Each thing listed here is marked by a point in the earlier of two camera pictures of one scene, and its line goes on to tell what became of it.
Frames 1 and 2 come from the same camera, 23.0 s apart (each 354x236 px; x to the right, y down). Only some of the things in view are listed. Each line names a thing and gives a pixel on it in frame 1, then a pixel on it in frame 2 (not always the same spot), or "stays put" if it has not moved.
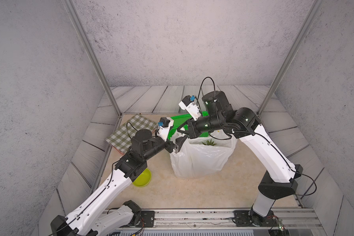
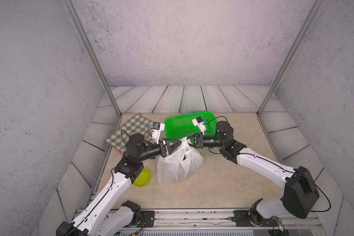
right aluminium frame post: [292, 52] stays put
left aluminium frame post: [90, 51] stays put
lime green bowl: [143, 179] stays put
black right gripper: [192, 132] → [199, 140]
